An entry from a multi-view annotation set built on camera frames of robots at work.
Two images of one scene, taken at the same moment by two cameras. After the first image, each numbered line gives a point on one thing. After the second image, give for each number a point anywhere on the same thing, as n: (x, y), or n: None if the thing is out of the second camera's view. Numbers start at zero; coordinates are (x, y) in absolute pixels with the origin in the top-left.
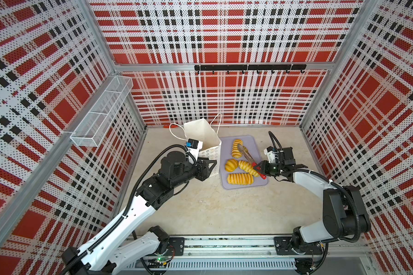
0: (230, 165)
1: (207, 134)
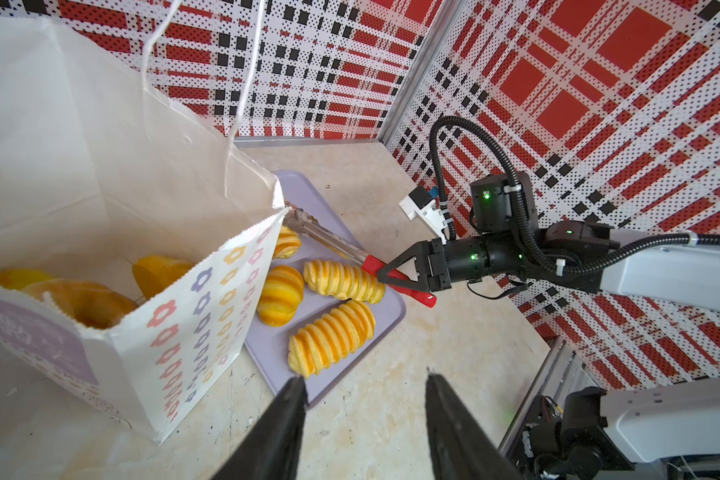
0: (281, 296)
1: (82, 174)
